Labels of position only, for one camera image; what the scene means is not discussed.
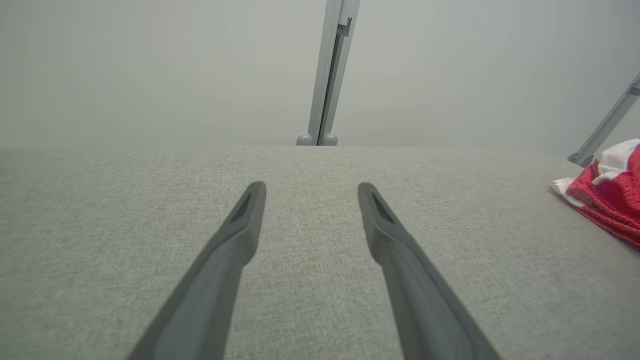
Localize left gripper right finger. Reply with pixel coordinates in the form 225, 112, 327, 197
357, 182, 502, 360

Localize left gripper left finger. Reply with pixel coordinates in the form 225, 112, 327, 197
127, 181, 267, 360

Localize red basketball shorts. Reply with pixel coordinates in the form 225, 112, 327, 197
551, 138, 640, 251

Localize grey metal partition post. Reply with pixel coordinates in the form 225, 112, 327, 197
296, 0, 361, 147

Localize slanted grey frame post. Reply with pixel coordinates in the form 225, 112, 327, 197
567, 72, 640, 168

